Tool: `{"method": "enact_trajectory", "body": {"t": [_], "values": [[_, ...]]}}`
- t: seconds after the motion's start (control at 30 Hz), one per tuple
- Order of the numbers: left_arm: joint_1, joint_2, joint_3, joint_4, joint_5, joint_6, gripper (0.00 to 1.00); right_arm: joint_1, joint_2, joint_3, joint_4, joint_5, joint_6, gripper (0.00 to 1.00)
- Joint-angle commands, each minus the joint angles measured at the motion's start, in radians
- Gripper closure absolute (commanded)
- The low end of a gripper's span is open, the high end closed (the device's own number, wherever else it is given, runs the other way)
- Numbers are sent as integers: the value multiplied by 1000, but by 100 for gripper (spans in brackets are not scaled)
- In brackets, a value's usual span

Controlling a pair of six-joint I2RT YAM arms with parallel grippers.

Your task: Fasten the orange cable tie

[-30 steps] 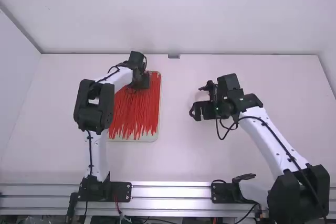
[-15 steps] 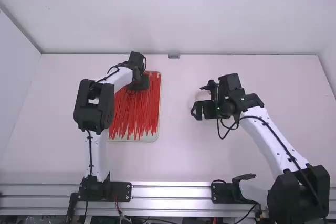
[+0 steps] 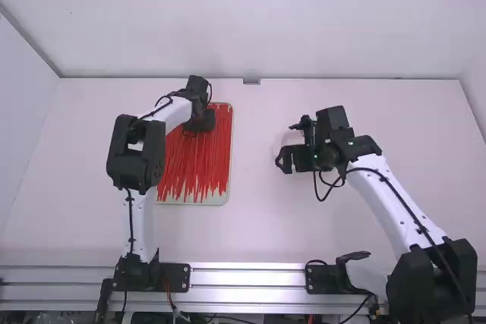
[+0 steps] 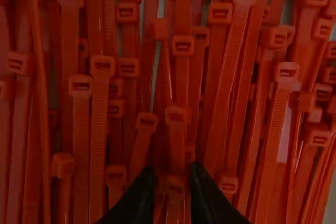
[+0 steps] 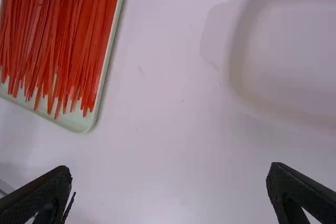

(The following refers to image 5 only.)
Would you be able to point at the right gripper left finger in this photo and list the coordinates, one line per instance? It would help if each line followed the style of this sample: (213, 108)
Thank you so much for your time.
(34, 200)

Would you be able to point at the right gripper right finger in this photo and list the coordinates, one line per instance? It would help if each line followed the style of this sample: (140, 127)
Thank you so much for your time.
(296, 195)

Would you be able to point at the pale tray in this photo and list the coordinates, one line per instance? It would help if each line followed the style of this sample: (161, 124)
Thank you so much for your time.
(110, 72)

